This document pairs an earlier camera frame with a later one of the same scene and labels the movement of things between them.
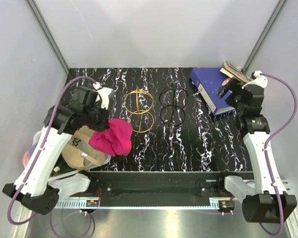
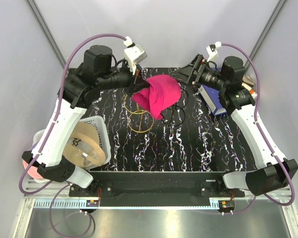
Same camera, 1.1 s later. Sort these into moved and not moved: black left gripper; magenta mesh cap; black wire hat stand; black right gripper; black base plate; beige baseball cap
Moved: black left gripper; black right gripper; magenta mesh cap
Not moved: black wire hat stand; beige baseball cap; black base plate
